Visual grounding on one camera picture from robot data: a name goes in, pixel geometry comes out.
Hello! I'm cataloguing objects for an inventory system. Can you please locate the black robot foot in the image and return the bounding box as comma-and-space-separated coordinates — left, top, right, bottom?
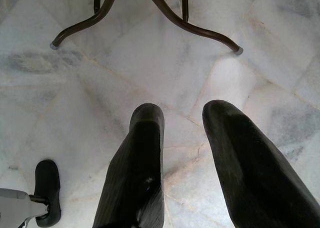
34, 159, 62, 226

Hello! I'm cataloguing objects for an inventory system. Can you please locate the dark brown metal table base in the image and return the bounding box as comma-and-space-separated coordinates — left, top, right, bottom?
51, 0, 244, 55

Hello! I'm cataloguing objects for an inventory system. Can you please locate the silver robot leg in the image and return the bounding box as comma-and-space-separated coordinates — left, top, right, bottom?
0, 188, 50, 228

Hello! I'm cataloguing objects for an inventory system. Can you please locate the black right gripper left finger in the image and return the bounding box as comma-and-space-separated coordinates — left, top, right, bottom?
92, 103, 166, 228

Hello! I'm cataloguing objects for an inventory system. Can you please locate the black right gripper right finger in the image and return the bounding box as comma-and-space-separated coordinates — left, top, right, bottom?
202, 99, 320, 228

